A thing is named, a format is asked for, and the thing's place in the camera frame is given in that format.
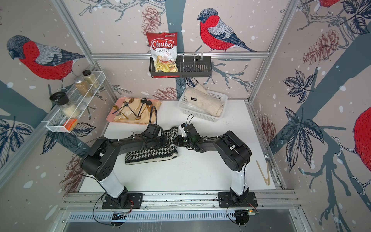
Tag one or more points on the beige plastic tongs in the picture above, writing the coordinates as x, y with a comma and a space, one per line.
265, 173

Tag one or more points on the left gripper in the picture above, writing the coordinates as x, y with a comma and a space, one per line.
165, 140

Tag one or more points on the black white patterned scarf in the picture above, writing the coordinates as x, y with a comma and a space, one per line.
165, 153

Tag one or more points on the black wire wall basket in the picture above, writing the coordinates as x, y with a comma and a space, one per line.
184, 67

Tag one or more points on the gold spoon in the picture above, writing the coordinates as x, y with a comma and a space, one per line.
118, 111

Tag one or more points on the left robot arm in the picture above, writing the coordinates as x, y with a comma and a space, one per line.
101, 158

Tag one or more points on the white wire wall shelf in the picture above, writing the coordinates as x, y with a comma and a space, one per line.
56, 122

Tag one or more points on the large jar black lid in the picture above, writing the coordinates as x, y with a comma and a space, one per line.
69, 109

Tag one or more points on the pink tray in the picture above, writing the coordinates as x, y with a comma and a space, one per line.
110, 117

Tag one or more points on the spice jar silver lid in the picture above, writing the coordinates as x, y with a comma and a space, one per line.
83, 87

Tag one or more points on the red cassava chips bag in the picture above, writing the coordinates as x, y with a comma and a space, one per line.
163, 48

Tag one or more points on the beige cloth on tray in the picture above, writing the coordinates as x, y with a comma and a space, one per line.
135, 104

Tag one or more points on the spice jar black lid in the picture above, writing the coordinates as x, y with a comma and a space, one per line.
91, 79

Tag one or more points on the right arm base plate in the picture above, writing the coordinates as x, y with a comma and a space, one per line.
231, 199

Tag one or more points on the beige knitted scarf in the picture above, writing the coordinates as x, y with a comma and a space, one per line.
199, 97

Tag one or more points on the small amber spice bottle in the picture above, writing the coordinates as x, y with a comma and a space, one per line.
150, 106

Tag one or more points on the black gold fork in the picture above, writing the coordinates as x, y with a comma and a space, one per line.
126, 104

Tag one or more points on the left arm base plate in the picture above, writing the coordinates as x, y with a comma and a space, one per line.
124, 201

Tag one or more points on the aluminium front rail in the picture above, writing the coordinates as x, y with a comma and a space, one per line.
185, 200

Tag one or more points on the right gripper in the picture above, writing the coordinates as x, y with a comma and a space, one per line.
178, 139

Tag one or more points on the black ladle spoon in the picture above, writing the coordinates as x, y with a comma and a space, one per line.
143, 102

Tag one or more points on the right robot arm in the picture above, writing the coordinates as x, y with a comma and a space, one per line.
233, 151

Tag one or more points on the white plastic basket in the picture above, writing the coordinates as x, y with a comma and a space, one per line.
188, 108

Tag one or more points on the small orange box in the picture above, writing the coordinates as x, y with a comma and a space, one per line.
70, 124

